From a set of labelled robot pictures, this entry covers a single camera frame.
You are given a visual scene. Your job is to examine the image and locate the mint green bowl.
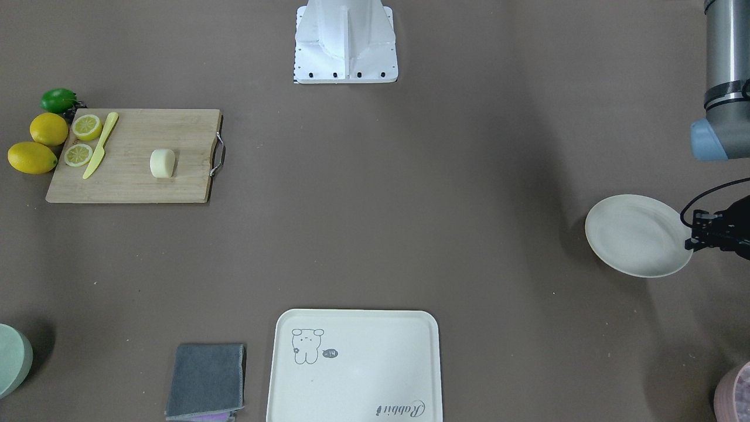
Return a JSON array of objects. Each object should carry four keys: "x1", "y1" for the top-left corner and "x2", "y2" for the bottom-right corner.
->
[{"x1": 1, "y1": 324, "x2": 34, "y2": 399}]

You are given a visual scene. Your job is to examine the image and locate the whole lemon near lime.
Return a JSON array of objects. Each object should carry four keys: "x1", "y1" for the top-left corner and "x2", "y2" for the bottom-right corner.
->
[{"x1": 29, "y1": 113, "x2": 69, "y2": 147}]

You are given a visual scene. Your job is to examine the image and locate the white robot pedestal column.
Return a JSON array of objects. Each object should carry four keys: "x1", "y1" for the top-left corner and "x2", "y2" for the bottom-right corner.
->
[{"x1": 293, "y1": 1, "x2": 399, "y2": 84}]

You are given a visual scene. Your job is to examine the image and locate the yellow plastic knife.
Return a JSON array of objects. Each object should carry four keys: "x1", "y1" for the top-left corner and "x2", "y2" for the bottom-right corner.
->
[{"x1": 82, "y1": 112, "x2": 120, "y2": 179}]

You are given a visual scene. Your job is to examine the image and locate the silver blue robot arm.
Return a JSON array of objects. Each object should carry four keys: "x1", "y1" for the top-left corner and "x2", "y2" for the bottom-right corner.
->
[{"x1": 685, "y1": 1, "x2": 749, "y2": 259}]

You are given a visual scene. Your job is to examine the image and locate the bamboo cutting board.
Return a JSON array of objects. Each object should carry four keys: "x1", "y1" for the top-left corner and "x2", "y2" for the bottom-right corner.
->
[{"x1": 46, "y1": 108, "x2": 222, "y2": 203}]

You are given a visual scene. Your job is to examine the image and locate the pink bowl with ice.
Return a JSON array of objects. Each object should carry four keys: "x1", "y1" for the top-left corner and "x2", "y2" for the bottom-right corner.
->
[{"x1": 713, "y1": 362, "x2": 749, "y2": 421}]

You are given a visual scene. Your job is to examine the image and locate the cream rabbit tray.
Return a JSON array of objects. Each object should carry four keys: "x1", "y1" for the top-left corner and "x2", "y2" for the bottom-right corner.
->
[{"x1": 266, "y1": 309, "x2": 443, "y2": 421}]

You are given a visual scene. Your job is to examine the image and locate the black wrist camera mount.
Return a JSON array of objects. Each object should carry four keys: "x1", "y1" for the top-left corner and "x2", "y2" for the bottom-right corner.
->
[{"x1": 684, "y1": 209, "x2": 735, "y2": 251}]

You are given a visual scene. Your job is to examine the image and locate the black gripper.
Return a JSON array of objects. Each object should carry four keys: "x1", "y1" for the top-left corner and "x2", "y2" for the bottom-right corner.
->
[{"x1": 727, "y1": 196, "x2": 749, "y2": 261}]

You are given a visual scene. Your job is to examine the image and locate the whole lemon outer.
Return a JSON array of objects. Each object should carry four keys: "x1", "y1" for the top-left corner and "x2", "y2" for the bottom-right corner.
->
[{"x1": 7, "y1": 142, "x2": 58, "y2": 175}]

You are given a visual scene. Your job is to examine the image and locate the lemon half near knife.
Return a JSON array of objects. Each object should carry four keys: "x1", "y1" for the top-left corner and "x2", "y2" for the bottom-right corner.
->
[{"x1": 71, "y1": 113, "x2": 104, "y2": 142}]

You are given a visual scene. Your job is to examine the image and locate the lemon half outer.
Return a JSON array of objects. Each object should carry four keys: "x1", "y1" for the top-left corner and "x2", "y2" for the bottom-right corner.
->
[{"x1": 62, "y1": 142, "x2": 94, "y2": 168}]

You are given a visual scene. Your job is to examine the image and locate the green lime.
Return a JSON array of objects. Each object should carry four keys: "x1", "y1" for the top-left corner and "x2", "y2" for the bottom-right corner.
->
[{"x1": 40, "y1": 88, "x2": 79, "y2": 114}]

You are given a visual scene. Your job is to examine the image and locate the cream round plate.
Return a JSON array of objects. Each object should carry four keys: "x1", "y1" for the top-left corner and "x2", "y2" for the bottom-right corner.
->
[{"x1": 584, "y1": 194, "x2": 692, "y2": 278}]

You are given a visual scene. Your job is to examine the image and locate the grey folded cloth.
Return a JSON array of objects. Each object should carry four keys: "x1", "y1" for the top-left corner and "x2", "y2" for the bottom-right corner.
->
[{"x1": 165, "y1": 343, "x2": 246, "y2": 421}]

